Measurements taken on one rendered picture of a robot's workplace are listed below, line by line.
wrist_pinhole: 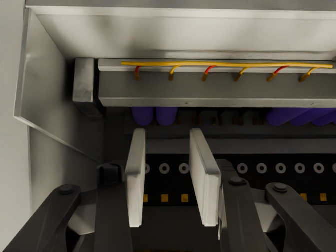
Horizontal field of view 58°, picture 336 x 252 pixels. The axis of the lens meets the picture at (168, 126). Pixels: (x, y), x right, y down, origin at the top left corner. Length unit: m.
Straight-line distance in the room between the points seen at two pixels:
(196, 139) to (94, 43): 0.08
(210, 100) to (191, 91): 0.01
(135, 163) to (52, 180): 0.05
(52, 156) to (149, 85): 0.07
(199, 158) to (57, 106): 0.08
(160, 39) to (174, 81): 0.03
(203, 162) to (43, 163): 0.08
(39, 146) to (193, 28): 0.10
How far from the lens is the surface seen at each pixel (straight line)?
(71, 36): 0.17
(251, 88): 0.20
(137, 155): 0.16
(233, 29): 0.16
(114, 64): 0.19
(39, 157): 0.17
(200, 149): 0.17
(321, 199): 0.36
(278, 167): 0.34
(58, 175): 0.19
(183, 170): 0.32
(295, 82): 0.21
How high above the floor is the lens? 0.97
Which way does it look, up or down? 5 degrees up
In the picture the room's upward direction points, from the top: 180 degrees counter-clockwise
